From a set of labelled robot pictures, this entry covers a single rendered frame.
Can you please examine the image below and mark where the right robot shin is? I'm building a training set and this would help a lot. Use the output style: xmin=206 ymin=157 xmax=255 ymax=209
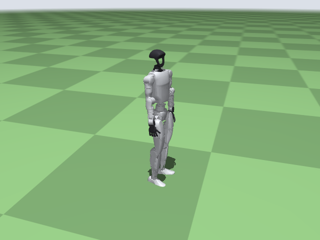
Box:
xmin=150 ymin=149 xmax=162 ymax=180

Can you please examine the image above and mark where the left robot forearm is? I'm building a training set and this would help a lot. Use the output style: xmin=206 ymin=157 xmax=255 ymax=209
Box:
xmin=167 ymin=94 xmax=174 ymax=111

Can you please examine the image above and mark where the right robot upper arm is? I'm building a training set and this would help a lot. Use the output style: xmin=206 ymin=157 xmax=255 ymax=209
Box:
xmin=143 ymin=74 xmax=156 ymax=105

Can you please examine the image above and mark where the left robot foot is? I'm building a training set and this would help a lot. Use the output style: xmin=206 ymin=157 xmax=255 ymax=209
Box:
xmin=158 ymin=168 xmax=175 ymax=175

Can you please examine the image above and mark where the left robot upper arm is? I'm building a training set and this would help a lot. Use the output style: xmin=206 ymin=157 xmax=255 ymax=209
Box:
xmin=167 ymin=69 xmax=175 ymax=96

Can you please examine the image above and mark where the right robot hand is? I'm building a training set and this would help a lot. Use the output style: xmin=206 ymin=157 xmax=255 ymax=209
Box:
xmin=148 ymin=120 xmax=161 ymax=137

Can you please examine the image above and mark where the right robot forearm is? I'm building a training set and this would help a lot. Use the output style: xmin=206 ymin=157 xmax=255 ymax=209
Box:
xmin=145 ymin=98 xmax=155 ymax=125

